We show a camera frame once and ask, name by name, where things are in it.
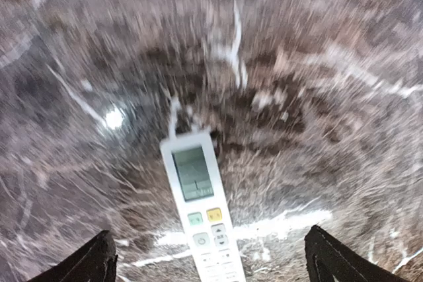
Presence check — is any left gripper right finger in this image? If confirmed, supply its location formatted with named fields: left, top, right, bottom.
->
left=305, top=225, right=407, bottom=282

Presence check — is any white remote control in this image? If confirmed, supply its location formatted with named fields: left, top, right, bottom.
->
left=160, top=131, right=246, bottom=281

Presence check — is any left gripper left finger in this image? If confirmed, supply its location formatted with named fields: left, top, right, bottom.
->
left=28, top=230, right=118, bottom=282

